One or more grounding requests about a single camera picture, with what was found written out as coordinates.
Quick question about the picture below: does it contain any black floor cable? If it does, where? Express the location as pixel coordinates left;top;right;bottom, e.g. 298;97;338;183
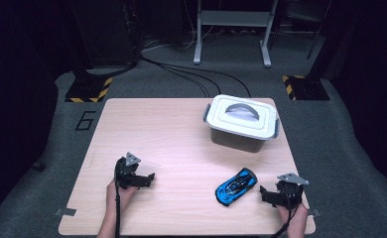
140;54;252;99
158;64;211;98
155;62;222;97

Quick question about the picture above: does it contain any white lid with grey handle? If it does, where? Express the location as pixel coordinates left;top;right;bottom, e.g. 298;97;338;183
202;94;280;141

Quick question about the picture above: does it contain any right hand-held gripper black cable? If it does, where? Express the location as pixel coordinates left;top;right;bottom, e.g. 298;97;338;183
270;197;299;238

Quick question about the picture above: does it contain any black yellow striped stand base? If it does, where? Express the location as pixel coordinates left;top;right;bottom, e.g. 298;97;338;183
282;59;331;101
64;59;114;104

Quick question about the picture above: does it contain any person's right hand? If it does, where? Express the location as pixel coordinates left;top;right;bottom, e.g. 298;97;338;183
277;202;311;226

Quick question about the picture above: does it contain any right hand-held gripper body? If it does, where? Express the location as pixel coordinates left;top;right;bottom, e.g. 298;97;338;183
275;172;311;209

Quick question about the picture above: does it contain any black equipment cabinet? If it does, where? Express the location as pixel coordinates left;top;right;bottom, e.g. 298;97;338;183
67;0;141;67

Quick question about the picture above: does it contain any person's left hand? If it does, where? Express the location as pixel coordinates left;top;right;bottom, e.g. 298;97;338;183
105;179;139;211

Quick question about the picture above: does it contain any left hand-held gripper black cable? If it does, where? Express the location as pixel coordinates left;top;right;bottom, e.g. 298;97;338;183
114;158;126;238

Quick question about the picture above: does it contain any dark tripod stand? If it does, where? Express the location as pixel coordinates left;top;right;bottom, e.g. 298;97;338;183
306;0;333;60

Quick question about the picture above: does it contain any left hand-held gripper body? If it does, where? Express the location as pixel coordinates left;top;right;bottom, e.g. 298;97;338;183
114;152;142;190

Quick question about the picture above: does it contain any blue toy car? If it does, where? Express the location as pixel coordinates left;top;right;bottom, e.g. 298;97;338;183
214;167;259;207

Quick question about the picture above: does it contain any hand-held gripper black cable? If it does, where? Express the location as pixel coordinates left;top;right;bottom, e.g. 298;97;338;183
114;158;126;238
270;197;299;238

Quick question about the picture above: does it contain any white metal stand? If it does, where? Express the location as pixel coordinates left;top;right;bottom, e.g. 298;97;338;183
193;0;279;68

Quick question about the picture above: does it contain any translucent grey storage box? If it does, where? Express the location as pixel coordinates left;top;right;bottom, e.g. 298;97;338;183
208;127;273;154

